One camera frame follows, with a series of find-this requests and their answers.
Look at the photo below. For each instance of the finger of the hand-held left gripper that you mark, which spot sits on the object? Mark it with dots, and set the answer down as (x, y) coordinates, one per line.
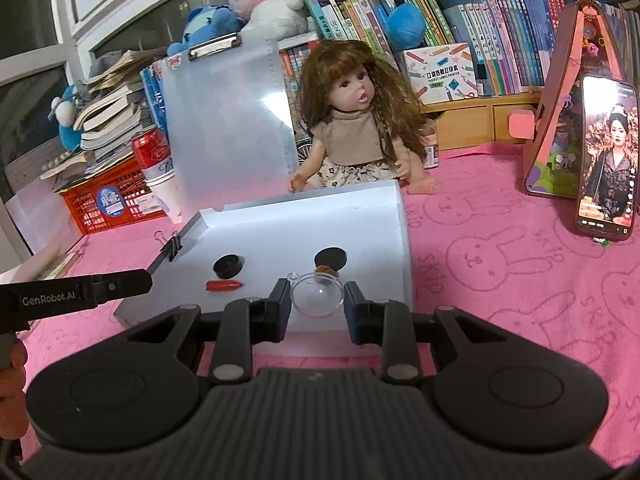
(125, 285)

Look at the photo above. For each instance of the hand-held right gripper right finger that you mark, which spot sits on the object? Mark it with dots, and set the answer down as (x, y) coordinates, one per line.
(356, 312)

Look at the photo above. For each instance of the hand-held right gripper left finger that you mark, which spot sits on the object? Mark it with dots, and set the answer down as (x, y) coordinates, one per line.
(280, 310)

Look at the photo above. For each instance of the clear plastic dome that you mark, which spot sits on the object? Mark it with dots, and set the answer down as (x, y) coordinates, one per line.
(317, 306)

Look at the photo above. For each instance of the large brown walnut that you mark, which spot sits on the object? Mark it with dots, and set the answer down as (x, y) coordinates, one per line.
(327, 271)

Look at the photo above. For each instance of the red hair clip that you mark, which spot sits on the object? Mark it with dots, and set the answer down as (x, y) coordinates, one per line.
(225, 285)

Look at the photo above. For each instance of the black round puck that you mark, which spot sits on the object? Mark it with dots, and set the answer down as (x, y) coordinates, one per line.
(331, 256)

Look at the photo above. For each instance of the white cardboard box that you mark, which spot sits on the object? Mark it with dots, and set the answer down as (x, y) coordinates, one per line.
(280, 230)

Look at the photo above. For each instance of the person's left hand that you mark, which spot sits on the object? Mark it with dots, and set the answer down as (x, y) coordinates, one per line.
(12, 400)

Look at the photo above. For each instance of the wooden board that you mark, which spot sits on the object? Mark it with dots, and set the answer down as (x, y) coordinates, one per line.
(55, 260)

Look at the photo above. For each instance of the black binder clip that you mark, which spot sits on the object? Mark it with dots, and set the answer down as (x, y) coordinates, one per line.
(172, 249)

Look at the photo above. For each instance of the red plastic basket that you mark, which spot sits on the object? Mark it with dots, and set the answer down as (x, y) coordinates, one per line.
(90, 205)

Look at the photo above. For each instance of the stacked white paper cups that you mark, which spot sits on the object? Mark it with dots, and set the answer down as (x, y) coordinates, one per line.
(165, 195)

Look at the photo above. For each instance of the red drink can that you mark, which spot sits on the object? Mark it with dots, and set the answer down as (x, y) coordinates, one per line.
(150, 152)

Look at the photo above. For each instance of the pink rabbit print towel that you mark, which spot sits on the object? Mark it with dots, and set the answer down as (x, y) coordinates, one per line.
(500, 285)

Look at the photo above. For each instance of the blue white cat plush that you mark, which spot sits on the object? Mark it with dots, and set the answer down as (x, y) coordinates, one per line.
(67, 132)

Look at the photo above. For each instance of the stack of worn books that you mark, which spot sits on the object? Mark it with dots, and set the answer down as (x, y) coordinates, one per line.
(110, 110)

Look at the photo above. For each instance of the small jar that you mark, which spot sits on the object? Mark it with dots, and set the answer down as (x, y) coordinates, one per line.
(431, 147)

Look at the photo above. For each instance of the brown haired doll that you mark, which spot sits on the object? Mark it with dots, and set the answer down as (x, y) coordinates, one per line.
(350, 130)

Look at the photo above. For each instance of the translucent clipboard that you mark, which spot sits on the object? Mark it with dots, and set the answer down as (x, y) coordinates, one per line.
(225, 125)

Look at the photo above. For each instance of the wooden drawer unit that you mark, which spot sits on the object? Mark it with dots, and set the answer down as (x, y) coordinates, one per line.
(480, 120)

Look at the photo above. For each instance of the white pencil print box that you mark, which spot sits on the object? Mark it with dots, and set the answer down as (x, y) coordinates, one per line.
(440, 72)

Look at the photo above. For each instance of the small blue plush toy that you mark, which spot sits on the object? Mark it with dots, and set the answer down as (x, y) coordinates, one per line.
(210, 22)

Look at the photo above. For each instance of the pink triangular phone stand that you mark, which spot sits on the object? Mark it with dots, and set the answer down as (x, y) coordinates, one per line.
(555, 110)

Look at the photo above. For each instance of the large blue plush toy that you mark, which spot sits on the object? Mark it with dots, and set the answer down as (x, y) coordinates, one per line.
(405, 25)

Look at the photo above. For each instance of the smartphone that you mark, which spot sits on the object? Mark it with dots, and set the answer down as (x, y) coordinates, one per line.
(607, 160)

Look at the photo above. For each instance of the row of shelved books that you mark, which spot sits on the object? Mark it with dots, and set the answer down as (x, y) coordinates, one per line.
(510, 35)

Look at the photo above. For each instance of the white window frame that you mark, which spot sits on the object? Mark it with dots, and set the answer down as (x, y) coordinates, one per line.
(75, 10)

